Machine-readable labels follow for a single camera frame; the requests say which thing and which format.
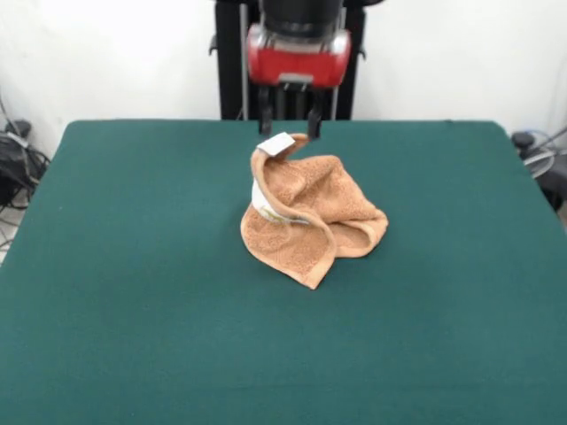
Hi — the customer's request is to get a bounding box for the dark green table cloth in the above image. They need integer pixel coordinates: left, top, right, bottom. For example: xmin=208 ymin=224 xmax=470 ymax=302
xmin=0 ymin=119 xmax=567 ymax=425

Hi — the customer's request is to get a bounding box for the tan towel with white label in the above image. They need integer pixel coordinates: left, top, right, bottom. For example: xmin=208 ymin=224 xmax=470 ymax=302
xmin=239 ymin=131 xmax=390 ymax=291

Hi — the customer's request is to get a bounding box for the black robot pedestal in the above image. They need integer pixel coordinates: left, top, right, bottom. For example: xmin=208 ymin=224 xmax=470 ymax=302
xmin=207 ymin=0 xmax=369 ymax=121

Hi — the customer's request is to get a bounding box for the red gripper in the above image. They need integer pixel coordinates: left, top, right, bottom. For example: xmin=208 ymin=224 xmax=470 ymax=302
xmin=246 ymin=25 xmax=353 ymax=141

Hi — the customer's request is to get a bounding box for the black cable tangle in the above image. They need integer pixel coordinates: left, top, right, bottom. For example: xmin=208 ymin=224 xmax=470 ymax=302
xmin=0 ymin=130 xmax=52 ymax=213

